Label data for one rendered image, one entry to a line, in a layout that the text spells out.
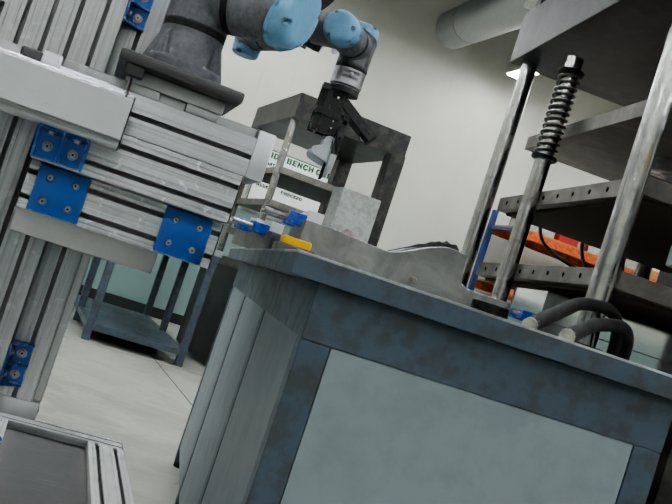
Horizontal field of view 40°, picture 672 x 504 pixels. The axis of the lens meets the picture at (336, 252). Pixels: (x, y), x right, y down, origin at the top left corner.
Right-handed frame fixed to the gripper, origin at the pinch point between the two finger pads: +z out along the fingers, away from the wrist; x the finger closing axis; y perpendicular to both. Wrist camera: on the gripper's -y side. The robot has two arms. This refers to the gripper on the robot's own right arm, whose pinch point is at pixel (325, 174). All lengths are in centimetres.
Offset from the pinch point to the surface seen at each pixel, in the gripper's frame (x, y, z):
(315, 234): 8.3, -1.0, 14.3
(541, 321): 42, -43, 18
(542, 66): -118, -79, -80
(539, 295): -51, -78, 7
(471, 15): -644, -163, -270
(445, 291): 8.3, -33.1, 17.0
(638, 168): -3, -74, -28
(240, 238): -40.1, 11.5, 19.0
